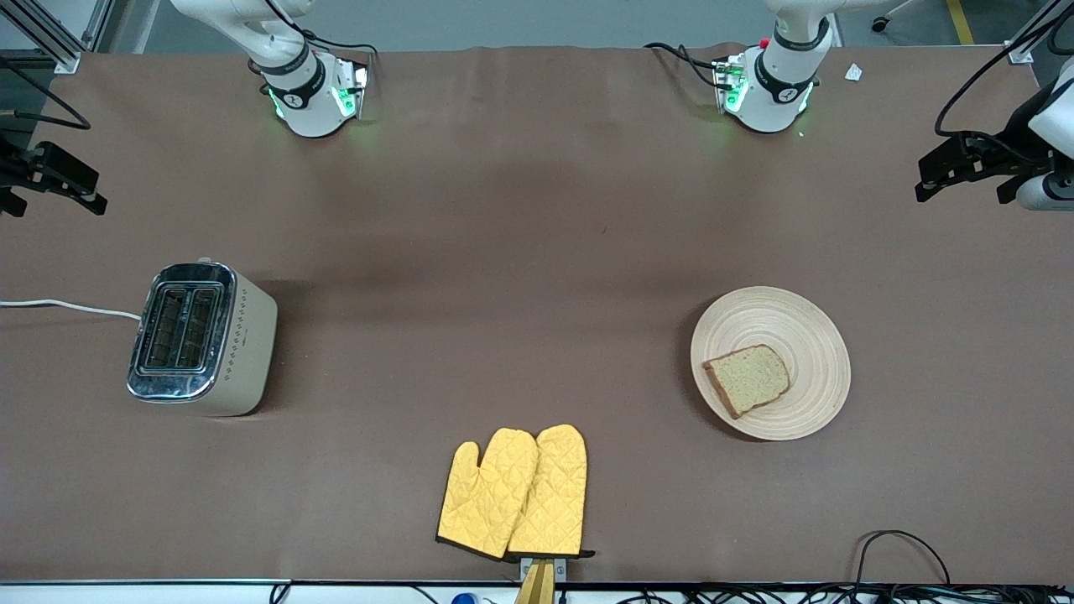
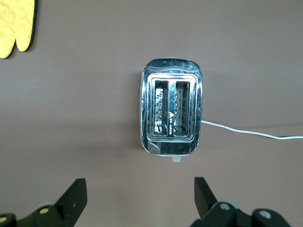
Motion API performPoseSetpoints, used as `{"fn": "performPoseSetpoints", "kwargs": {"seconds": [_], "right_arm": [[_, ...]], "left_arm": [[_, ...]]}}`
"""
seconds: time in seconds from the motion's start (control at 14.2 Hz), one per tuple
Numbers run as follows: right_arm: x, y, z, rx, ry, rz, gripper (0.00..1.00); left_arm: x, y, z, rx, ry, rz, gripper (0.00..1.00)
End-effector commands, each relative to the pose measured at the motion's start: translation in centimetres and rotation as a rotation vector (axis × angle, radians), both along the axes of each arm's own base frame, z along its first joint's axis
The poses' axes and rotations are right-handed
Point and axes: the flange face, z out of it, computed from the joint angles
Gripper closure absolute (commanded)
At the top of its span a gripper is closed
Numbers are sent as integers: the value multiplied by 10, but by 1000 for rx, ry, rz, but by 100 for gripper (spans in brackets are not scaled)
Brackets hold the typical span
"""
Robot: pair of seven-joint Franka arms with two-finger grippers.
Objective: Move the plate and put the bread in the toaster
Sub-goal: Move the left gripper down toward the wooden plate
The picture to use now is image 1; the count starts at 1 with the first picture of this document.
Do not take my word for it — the round wooden plate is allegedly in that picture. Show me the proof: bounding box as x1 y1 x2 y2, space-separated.
690 286 852 442

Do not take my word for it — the brown bread slice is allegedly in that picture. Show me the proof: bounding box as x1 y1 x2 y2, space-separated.
701 344 791 420

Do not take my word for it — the cream and chrome toaster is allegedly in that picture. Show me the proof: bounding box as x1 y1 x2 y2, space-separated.
126 258 279 418

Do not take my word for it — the black chair caster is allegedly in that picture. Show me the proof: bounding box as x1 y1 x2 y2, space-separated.
870 0 917 35

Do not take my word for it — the yellow quilted oven mitt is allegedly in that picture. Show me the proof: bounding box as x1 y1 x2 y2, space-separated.
506 424 597 560

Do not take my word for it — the yellow oven mitt with thumb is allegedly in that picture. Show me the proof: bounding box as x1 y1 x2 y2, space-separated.
435 428 540 560

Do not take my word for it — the aluminium frame post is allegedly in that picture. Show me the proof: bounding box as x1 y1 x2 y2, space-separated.
0 0 116 76
1005 0 1074 65

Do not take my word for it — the white toaster power cord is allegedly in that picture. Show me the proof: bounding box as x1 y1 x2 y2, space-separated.
0 299 142 322

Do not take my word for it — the black left base cable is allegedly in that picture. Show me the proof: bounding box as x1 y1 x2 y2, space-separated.
644 41 724 91

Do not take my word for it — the black base cable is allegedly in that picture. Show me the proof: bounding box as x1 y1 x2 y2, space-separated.
644 41 724 91
267 0 380 64

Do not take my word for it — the black right base cable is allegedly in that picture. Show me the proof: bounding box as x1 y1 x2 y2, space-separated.
267 0 380 64

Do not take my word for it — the black looped floor cable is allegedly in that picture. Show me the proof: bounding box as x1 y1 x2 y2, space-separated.
852 529 953 588

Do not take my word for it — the black cable bundle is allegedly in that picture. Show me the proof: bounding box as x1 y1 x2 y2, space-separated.
621 584 1074 604

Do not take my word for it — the wooden camera mount bracket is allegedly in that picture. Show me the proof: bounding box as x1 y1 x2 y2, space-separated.
514 555 567 604

